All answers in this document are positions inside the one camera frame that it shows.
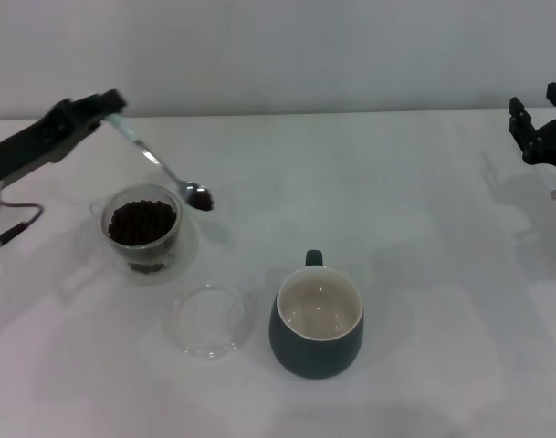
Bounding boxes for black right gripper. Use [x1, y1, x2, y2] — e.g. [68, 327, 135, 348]
[508, 82, 556, 168]

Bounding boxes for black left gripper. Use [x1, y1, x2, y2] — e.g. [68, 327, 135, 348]
[0, 89, 127, 186]

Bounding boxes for blue-handled metal spoon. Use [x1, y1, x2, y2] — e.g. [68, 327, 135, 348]
[105, 113, 215, 213]

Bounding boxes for double-walled glass cup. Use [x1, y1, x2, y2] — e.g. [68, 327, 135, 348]
[89, 182, 200, 287]

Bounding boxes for dark blue ceramic mug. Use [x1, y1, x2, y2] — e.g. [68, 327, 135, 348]
[268, 248, 365, 381]

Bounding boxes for coffee bean heap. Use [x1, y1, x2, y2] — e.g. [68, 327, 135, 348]
[107, 199, 178, 248]

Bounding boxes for small clear glass dish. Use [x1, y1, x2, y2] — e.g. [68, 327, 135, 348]
[169, 283, 254, 362]

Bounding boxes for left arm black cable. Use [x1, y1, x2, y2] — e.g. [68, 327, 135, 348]
[0, 202, 46, 257]

